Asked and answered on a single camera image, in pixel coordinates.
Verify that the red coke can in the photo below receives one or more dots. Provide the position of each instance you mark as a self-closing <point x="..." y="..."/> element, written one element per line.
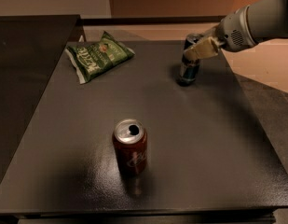
<point x="130" y="144"/>

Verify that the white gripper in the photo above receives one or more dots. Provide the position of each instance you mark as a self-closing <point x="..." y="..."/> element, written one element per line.
<point x="234" y="32"/>

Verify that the redbull can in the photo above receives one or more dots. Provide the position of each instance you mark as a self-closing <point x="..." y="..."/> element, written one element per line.
<point x="188" y="70"/>

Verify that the green chip bag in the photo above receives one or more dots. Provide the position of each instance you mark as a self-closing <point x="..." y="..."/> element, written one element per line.
<point x="91" y="61"/>

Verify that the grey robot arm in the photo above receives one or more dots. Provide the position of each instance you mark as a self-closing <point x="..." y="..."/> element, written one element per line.
<point x="267" y="19"/>

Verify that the dark side cabinet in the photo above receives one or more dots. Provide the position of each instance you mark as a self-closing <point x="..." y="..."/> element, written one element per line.
<point x="30" y="48"/>

